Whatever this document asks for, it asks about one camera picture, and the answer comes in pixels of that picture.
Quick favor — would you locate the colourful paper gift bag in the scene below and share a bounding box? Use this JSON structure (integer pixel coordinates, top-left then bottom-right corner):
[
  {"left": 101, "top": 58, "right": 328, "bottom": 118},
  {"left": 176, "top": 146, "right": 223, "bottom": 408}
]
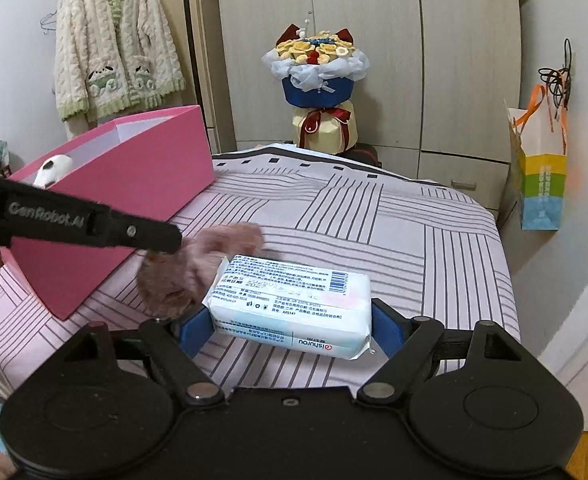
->
[{"left": 507, "top": 84, "right": 567, "bottom": 231}]

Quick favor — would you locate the cream knitted cardigan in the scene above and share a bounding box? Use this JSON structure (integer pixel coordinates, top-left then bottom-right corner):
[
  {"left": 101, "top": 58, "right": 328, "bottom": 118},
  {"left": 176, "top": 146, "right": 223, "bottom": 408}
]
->
[{"left": 53, "top": 0, "right": 186, "bottom": 122}]

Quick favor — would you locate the white brown plush toy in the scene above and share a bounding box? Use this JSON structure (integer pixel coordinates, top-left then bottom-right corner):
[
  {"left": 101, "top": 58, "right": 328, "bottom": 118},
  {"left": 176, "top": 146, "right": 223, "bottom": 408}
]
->
[{"left": 32, "top": 154, "right": 74, "bottom": 188}]

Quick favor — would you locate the flower bouquet blue wrap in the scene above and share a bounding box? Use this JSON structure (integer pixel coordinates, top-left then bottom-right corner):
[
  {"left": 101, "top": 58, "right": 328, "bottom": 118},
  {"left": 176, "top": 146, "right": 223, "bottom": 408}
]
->
[{"left": 262, "top": 24, "right": 370, "bottom": 155}]

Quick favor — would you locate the pink floral scrunchie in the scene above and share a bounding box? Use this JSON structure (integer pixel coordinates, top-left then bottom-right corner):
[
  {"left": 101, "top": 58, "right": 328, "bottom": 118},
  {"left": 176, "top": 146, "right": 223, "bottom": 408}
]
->
[{"left": 136, "top": 222, "right": 265, "bottom": 318}]

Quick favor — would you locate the blue wet wipes pack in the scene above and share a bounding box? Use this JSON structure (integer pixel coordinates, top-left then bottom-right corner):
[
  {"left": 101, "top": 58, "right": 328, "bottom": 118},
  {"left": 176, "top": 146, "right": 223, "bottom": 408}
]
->
[{"left": 203, "top": 255, "right": 372, "bottom": 360}]

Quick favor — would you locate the striped pink table cloth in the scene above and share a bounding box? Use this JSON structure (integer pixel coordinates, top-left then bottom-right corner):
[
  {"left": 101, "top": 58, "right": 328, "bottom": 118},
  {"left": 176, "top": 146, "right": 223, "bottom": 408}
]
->
[{"left": 0, "top": 146, "right": 520, "bottom": 386}]

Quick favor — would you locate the black stool under bouquet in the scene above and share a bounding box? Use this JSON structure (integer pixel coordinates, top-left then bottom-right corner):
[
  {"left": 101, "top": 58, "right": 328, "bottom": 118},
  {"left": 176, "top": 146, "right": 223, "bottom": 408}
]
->
[{"left": 342, "top": 143, "right": 382, "bottom": 168}]

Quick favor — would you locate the grey wardrobe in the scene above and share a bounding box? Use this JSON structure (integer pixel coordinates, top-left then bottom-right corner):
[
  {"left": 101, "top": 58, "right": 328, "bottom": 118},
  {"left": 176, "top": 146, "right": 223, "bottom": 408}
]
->
[{"left": 219, "top": 0, "right": 521, "bottom": 211}]

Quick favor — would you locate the pink storage box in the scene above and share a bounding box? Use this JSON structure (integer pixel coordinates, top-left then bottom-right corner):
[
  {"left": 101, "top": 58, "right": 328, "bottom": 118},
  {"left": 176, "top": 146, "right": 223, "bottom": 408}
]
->
[{"left": 2, "top": 106, "right": 214, "bottom": 320}]

